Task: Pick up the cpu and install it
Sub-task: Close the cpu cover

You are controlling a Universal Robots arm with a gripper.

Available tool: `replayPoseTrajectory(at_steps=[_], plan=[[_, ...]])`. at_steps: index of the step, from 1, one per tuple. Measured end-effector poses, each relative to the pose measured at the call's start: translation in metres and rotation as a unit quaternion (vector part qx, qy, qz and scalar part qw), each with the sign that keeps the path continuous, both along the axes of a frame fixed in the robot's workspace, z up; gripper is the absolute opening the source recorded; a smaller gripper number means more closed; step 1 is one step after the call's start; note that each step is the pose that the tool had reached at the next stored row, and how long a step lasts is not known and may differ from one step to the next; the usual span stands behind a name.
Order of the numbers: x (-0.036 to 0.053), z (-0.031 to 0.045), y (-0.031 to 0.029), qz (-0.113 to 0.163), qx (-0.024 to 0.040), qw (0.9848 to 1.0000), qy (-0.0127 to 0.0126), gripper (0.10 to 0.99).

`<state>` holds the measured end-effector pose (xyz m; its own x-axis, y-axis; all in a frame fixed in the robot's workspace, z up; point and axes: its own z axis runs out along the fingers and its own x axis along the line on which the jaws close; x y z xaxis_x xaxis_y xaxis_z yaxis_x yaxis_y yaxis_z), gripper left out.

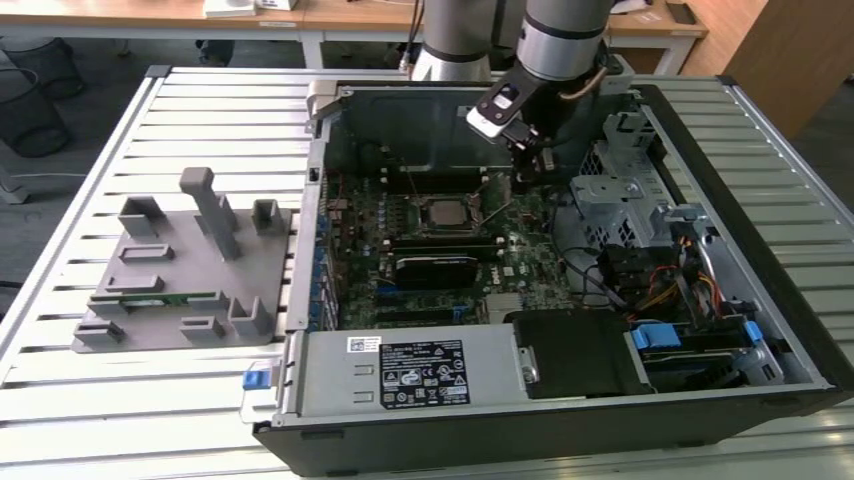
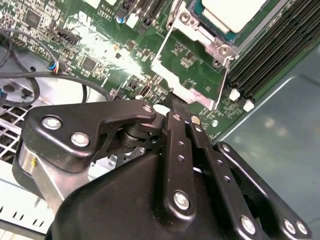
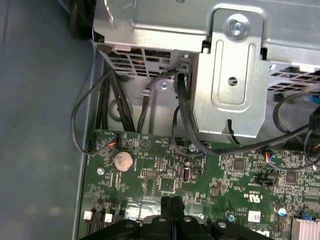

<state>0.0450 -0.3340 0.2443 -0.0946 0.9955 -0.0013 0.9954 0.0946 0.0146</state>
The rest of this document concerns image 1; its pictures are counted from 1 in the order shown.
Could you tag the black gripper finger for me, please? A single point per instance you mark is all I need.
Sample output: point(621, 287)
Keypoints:
point(525, 160)
point(546, 160)

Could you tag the silver square CPU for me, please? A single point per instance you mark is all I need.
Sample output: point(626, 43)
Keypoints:
point(448, 212)

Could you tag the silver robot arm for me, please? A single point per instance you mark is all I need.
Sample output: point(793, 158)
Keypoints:
point(561, 40)

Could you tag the black CPU socket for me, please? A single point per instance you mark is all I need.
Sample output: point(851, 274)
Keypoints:
point(422, 230)

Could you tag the grey metal drive cage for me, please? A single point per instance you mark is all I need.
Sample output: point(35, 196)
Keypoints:
point(621, 200)

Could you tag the green motherboard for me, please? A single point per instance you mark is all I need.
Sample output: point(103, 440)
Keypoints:
point(527, 240)

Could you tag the black installed RAM stick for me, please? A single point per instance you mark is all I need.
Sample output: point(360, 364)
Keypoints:
point(443, 244)

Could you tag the black graphics card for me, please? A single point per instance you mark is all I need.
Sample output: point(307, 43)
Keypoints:
point(436, 272)

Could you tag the black phone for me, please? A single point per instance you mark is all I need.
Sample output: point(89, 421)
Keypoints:
point(681, 13)

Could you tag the silver chipset heatsink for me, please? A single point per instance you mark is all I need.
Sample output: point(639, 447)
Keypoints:
point(503, 306)

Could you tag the wooden cabinet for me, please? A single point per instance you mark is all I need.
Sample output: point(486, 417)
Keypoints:
point(787, 50)

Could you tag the black plastic shroud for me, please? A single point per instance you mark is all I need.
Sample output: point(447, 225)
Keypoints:
point(574, 355)

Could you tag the blue disk carrier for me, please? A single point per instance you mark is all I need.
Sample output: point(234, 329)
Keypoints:
point(654, 340)

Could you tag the blue drive clip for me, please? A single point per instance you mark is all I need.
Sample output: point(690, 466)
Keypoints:
point(753, 334)

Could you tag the white device box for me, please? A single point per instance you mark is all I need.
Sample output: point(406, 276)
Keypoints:
point(275, 4)

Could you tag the grey power supply unit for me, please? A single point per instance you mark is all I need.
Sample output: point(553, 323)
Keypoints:
point(320, 370)

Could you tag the grey plastic parts rack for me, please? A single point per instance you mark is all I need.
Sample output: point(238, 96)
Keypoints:
point(194, 280)

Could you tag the black open PC case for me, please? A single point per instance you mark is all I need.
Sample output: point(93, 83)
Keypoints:
point(467, 440)

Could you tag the green RAM stick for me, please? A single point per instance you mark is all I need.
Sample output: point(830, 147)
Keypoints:
point(176, 299)

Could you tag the blue case latch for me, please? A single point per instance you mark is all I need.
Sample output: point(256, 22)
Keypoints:
point(258, 379)

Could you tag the black mesh bin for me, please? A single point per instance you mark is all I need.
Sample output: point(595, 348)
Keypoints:
point(56, 65)
point(33, 120)

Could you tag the grey metal stand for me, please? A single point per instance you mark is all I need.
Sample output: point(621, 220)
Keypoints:
point(12, 192)

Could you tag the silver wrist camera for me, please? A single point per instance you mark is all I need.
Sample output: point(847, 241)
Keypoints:
point(494, 110)

